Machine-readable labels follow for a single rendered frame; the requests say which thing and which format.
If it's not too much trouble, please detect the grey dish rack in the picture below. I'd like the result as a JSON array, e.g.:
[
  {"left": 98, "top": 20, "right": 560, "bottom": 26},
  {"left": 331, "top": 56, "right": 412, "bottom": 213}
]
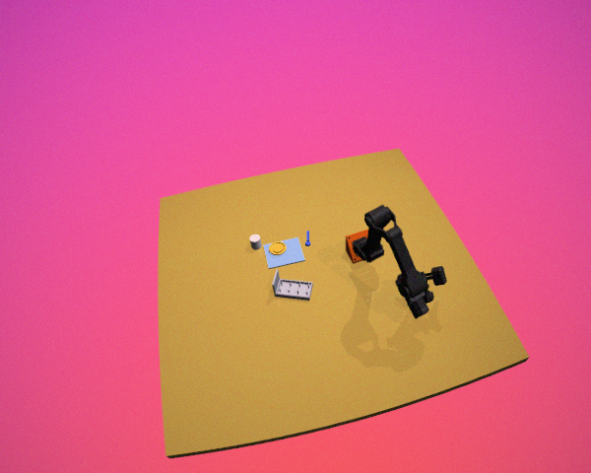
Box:
[{"left": 272, "top": 269, "right": 313, "bottom": 301}]

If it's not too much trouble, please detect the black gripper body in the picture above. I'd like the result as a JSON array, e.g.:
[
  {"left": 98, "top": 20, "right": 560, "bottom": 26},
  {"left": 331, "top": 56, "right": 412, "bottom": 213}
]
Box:
[{"left": 421, "top": 266, "right": 447, "bottom": 286}]

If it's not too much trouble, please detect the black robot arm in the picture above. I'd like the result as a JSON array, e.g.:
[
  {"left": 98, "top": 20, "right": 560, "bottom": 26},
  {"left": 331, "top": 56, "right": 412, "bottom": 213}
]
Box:
[{"left": 352, "top": 205, "right": 433, "bottom": 318}]

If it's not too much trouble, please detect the light blue mat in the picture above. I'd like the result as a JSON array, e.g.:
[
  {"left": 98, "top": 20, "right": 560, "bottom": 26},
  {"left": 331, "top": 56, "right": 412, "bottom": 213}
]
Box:
[{"left": 263, "top": 237, "right": 305, "bottom": 269}]

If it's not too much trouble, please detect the yellow round plate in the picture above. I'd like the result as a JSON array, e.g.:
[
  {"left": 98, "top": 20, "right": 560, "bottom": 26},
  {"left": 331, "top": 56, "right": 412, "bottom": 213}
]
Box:
[{"left": 269, "top": 241, "right": 287, "bottom": 255}]

